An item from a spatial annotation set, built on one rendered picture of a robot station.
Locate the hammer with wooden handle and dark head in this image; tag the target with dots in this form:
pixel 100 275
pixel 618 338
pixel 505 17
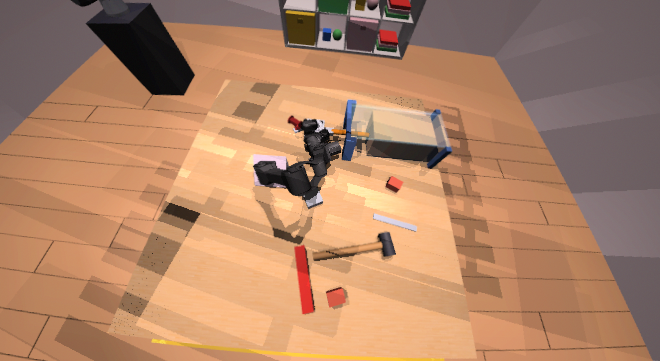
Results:
pixel 385 244

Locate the white flat bar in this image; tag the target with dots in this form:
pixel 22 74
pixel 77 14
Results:
pixel 395 222

